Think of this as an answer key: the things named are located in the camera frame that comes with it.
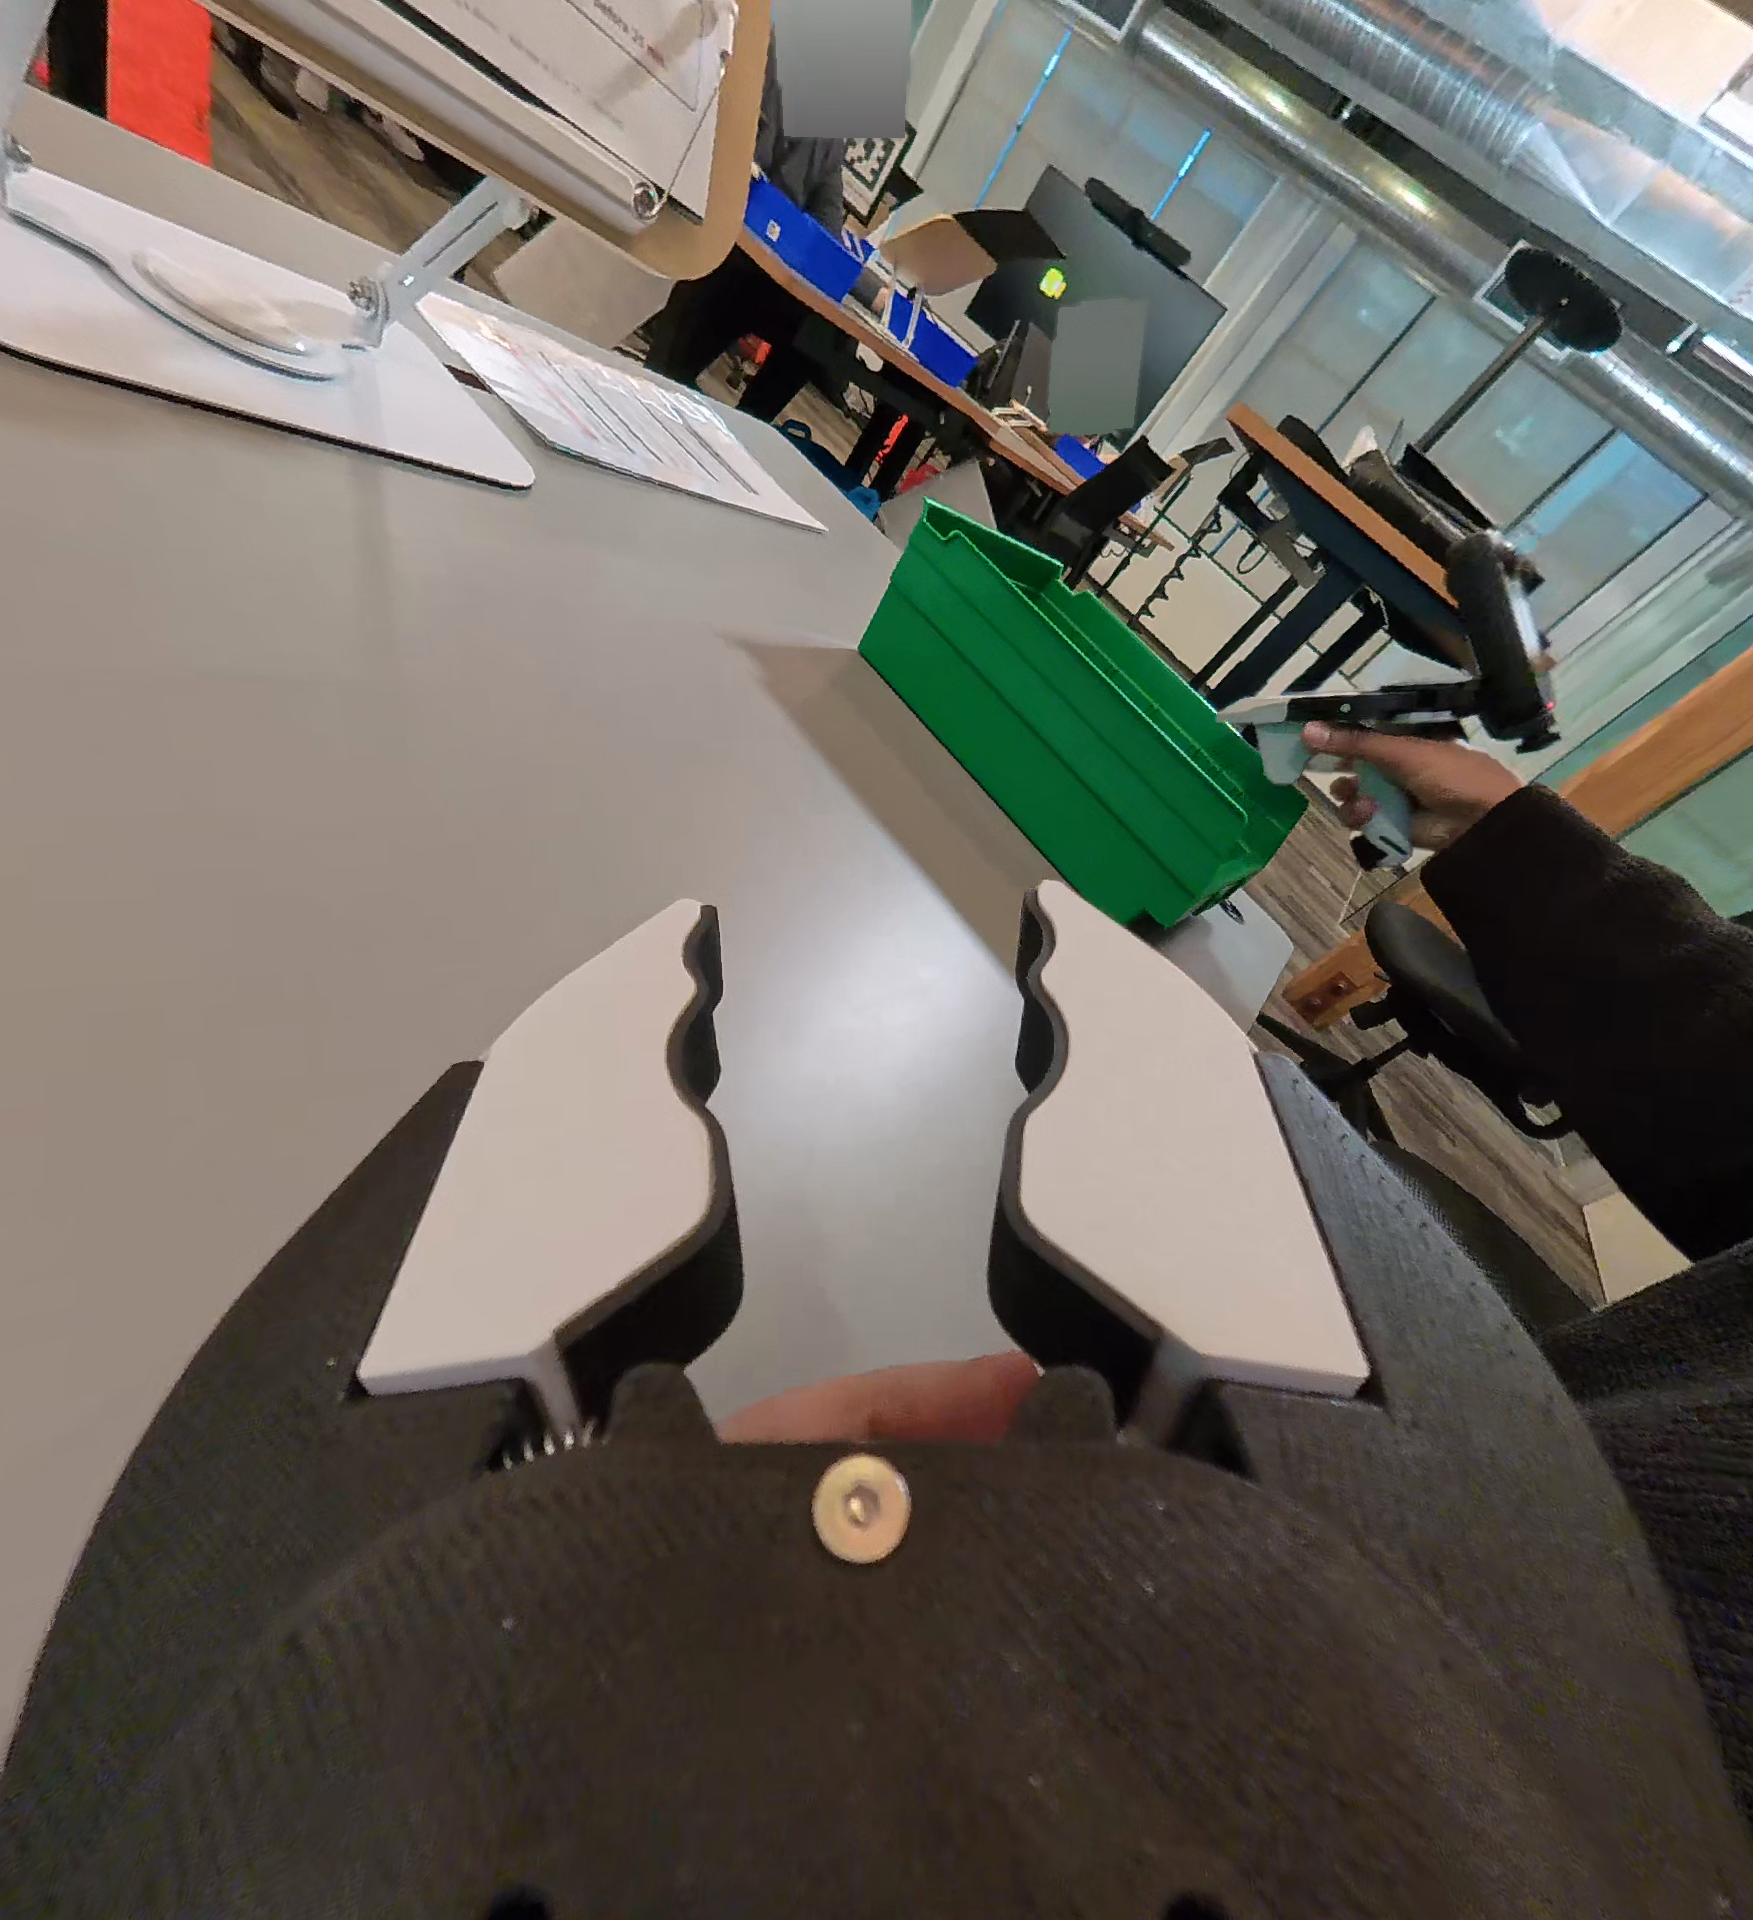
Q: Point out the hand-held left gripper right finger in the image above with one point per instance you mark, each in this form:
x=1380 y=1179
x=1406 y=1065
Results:
x=1177 y=1185

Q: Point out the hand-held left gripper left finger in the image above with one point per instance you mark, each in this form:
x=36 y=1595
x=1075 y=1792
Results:
x=562 y=1185

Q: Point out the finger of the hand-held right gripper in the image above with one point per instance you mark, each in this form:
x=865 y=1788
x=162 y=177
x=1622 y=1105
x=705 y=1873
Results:
x=1295 y=709

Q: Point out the green plastic bin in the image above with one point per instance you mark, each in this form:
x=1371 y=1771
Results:
x=1055 y=704

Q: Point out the person's right forearm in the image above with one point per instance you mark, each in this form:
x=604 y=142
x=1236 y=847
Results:
x=1610 y=991

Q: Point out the black standing desk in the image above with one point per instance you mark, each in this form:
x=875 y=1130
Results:
x=1326 y=511

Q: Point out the grey desk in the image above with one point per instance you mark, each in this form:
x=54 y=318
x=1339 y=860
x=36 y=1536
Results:
x=291 y=750

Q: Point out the person's right hand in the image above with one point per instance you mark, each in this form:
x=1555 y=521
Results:
x=1447 y=780

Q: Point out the person's left hand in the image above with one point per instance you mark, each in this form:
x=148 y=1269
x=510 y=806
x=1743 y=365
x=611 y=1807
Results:
x=892 y=1401

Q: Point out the wooden beam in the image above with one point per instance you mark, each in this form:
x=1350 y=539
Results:
x=1686 y=734

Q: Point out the black office chair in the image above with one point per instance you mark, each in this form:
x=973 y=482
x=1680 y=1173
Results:
x=1430 y=975

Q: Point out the black round-headed pole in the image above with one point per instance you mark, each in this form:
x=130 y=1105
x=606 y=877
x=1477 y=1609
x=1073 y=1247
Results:
x=1557 y=301

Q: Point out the black monitor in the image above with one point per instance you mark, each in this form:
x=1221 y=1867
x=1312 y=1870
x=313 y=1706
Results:
x=1177 y=323

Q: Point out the blue plastic bin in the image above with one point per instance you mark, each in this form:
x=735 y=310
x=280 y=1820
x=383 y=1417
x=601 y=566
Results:
x=802 y=240
x=937 y=336

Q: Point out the cluster of silver ducts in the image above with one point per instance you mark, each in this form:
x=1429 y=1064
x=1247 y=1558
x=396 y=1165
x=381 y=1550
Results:
x=1342 y=119

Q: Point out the laminated paper sheet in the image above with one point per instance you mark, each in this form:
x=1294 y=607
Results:
x=621 y=412

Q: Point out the instruction sheet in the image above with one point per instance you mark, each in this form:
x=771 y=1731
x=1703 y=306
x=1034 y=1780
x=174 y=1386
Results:
x=621 y=45

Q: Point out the white document stand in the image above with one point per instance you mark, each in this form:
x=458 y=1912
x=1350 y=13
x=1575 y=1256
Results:
x=67 y=271

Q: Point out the orange traffic cone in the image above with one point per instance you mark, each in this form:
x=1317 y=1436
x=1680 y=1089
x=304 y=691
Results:
x=164 y=74

